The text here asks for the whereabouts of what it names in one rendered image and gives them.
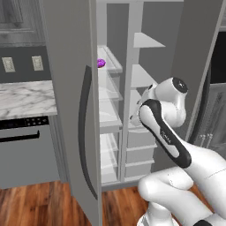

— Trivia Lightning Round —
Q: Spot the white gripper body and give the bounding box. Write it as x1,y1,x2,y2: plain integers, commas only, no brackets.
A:
130,99,146,128

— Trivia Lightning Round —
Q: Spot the grey fridge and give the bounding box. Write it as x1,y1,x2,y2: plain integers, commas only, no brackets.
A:
96,0,189,192

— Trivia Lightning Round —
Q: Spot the grey left fridge door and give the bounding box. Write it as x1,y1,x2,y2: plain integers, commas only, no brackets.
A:
39,0,103,226

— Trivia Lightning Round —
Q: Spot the grey fridge door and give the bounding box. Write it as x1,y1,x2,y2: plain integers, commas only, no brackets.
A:
39,0,103,226
153,0,226,173

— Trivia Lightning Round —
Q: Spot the grey right fridge door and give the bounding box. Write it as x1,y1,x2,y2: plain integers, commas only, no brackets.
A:
153,0,226,173

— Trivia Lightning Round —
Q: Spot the purple donut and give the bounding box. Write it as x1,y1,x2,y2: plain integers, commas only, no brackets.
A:
97,58,107,69

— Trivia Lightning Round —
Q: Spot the grey cupboard run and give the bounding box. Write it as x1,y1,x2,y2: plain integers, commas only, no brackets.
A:
195,83,226,152

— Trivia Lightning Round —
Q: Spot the grey dishwasher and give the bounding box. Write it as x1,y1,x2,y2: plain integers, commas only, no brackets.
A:
0,115,62,190

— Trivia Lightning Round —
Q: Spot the dark left fridge door handle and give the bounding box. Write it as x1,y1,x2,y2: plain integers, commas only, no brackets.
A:
78,64,99,201

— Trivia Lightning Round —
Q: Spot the dark fridge door handle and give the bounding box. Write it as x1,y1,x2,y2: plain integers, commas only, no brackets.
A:
189,62,212,146
78,64,99,201

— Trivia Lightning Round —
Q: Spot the dark right fridge door handle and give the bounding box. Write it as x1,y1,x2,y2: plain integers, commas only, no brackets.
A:
189,62,212,146

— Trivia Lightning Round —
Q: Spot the black wall oven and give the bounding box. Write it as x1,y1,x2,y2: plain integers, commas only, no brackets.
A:
209,30,226,85

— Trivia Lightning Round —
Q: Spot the white wall outlet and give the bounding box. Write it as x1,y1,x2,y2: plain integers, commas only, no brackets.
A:
31,55,44,72
1,56,16,73

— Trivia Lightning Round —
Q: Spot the black dishwasher handle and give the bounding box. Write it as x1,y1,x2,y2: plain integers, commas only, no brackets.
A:
0,130,41,144

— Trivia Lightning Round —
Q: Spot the grey wall cupboard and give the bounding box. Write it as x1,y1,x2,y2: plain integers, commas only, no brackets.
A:
0,0,47,49

